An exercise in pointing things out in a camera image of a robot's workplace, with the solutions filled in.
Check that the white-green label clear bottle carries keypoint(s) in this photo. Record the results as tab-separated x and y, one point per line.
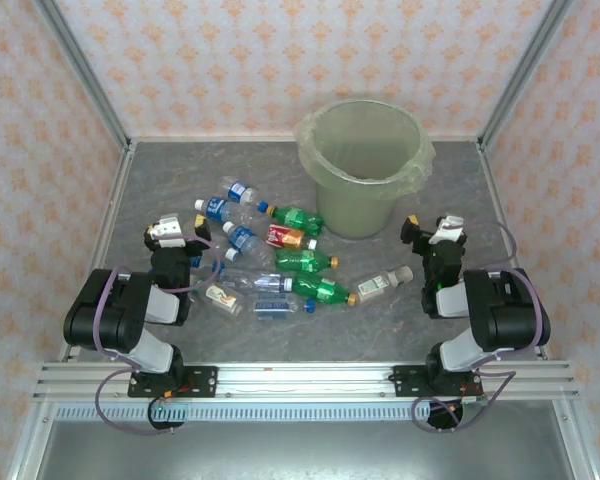
375	286

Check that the blue-label bottle white cap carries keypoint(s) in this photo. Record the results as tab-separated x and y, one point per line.
215	209
240	238

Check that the red-orange label bottle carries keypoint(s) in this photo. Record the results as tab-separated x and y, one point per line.
282	236

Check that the aluminium back frame bar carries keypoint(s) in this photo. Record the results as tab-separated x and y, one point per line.
205	138

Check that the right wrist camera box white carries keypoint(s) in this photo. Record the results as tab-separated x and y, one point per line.
450	227

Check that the white-orange label clear bottle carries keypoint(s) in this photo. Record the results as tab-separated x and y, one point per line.
220	296

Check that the crushed clear bottle white cap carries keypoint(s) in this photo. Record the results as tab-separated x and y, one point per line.
231	254

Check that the green plastic soda bottle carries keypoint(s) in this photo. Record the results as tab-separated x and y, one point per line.
325	290
295	217
305	260

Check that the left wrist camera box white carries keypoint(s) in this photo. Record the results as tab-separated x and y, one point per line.
169	230

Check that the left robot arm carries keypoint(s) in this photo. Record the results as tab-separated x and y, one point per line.
105	320

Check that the small green circuit board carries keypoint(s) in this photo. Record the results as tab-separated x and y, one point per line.
472	400

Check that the aluminium frame post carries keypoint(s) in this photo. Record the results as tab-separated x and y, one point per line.
526	65
82	65

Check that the aluminium frame leg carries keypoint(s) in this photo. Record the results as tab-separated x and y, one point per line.
572	440
30	440

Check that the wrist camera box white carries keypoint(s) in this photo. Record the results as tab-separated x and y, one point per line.
450	227
169	230

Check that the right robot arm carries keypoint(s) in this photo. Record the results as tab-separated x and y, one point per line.
510	315

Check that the green plastic bin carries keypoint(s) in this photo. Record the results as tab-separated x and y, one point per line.
355	215

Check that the metal sheet shelf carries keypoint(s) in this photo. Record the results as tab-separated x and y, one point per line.
300	450

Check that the long clear bottle white cap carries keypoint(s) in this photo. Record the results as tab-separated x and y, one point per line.
250	280

